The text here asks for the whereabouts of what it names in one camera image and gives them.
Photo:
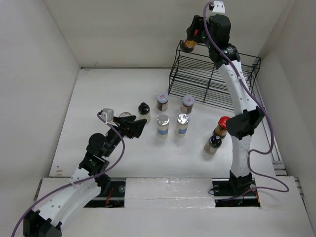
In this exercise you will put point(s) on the red lid sauce jar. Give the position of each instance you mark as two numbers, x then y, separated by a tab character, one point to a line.
188	45
221	128

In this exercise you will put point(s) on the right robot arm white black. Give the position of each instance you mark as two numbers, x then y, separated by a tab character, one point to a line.
247	116

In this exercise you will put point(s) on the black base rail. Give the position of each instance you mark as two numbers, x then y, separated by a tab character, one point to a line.
173	193

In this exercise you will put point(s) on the black wire rack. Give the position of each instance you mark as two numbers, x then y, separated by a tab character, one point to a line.
196	75

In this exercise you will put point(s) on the black cap beige spice bottle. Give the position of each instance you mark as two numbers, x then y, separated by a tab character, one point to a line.
213	144

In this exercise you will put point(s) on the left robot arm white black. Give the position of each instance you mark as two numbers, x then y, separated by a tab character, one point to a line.
89	180

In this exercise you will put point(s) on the silver lid bead bottle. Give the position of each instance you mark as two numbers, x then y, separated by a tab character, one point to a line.
162	126
182	123

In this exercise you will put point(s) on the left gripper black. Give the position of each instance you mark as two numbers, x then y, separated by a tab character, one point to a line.
128	126

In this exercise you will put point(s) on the white lid dark sauce jar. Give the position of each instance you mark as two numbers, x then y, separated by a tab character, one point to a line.
162	101

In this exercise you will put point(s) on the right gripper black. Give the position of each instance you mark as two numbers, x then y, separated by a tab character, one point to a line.
198	22

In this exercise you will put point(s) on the black cap white powder bottle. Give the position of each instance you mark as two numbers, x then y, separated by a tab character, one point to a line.
144	112

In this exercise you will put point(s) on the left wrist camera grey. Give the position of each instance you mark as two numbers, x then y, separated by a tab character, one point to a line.
106	114

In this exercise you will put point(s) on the white lid brown sauce jar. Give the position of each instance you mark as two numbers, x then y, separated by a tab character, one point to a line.
187	104

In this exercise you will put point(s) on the clear glass jar silver rim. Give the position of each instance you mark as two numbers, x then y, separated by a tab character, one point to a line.
125	114

